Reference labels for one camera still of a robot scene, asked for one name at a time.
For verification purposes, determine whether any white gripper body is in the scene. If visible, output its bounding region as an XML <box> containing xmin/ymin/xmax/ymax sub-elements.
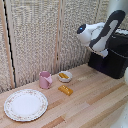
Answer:
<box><xmin>97</xmin><ymin>48</ymin><xmax>110</xmax><ymax>59</ymax></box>

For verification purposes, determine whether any white plate with patterned rim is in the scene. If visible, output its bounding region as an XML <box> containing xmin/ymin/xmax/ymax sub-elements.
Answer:
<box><xmin>3</xmin><ymin>88</ymin><xmax>50</xmax><ymax>123</ymax></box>

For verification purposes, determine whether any beige woven folding screen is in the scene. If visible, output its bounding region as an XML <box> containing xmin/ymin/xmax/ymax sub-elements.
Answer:
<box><xmin>0</xmin><ymin>0</ymin><xmax>128</xmax><ymax>94</ymax></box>

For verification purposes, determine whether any yellow food piece in bowl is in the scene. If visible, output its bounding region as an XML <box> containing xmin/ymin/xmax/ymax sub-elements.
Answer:
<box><xmin>59</xmin><ymin>72</ymin><xmax>70</xmax><ymax>80</ymax></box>

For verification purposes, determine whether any yellow rectangular block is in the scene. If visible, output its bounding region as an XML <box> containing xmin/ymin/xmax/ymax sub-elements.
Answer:
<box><xmin>57</xmin><ymin>85</ymin><xmax>74</xmax><ymax>97</ymax></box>

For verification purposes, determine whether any small white bowl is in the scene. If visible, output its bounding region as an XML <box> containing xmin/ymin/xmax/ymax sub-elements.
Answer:
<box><xmin>57</xmin><ymin>70</ymin><xmax>74</xmax><ymax>84</ymax></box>

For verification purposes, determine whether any black air fryer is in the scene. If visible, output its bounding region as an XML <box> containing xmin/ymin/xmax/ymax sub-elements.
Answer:
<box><xmin>87</xmin><ymin>29</ymin><xmax>128</xmax><ymax>80</ymax></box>

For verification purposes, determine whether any pink mug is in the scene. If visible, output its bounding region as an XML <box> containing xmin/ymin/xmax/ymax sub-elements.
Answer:
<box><xmin>38</xmin><ymin>70</ymin><xmax>54</xmax><ymax>90</ymax></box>

